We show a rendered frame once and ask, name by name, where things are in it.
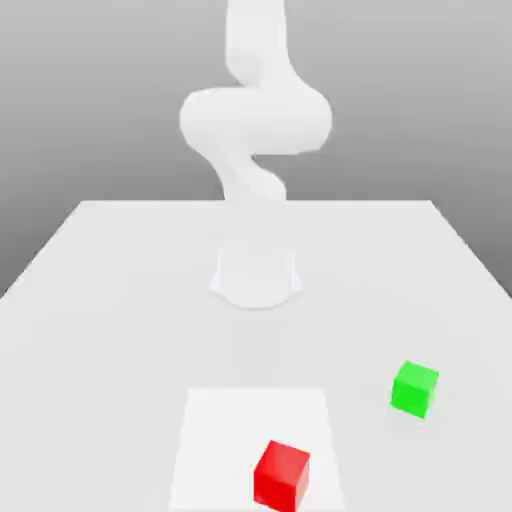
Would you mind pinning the small red cube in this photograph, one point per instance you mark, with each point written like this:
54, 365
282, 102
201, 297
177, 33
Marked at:
280, 476

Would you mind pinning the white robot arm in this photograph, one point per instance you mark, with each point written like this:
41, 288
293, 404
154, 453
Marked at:
256, 120

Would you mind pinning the small green cube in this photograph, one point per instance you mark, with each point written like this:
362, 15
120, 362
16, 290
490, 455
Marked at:
414, 390

